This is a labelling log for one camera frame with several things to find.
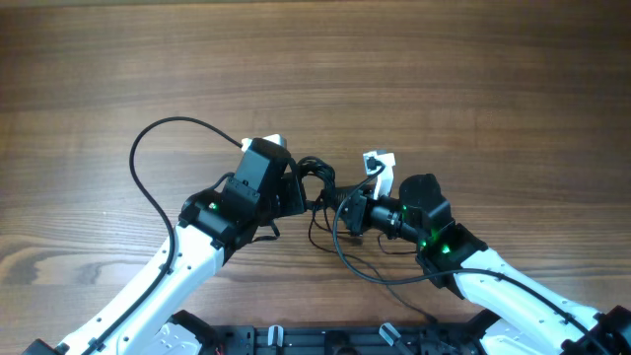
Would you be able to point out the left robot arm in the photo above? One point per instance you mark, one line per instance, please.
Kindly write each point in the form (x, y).
(212, 225)

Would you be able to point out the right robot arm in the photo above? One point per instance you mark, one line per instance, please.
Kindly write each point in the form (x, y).
(521, 316)

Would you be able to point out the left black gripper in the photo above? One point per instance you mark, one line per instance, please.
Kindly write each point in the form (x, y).
(292, 185)

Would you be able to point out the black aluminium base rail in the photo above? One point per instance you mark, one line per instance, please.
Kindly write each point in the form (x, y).
(444, 339)

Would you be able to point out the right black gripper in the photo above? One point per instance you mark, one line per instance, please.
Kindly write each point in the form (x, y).
(355, 213)

